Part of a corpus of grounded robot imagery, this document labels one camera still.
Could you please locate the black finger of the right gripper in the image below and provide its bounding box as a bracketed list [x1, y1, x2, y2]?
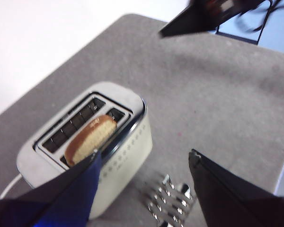
[159, 0, 270, 38]

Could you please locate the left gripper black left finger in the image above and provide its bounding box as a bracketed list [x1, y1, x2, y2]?
[0, 149, 103, 227]

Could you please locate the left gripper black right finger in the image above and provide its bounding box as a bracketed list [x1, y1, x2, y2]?
[188, 148, 284, 227]

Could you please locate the brown wholemeal bread slice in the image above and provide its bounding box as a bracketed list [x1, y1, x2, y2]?
[64, 115, 117, 167]

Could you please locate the shiny metal bread rack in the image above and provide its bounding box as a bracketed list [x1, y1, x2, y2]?
[142, 174, 196, 227]

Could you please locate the cream steel two-slot toaster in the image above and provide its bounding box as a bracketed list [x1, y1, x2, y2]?
[16, 81, 154, 219]

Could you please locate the thin black metal frame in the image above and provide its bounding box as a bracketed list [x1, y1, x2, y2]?
[215, 0, 274, 45]

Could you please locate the white power cable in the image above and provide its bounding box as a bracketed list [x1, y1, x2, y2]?
[0, 174, 23, 201]

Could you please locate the black cable bundle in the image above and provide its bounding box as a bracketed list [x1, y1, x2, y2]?
[236, 0, 284, 33]

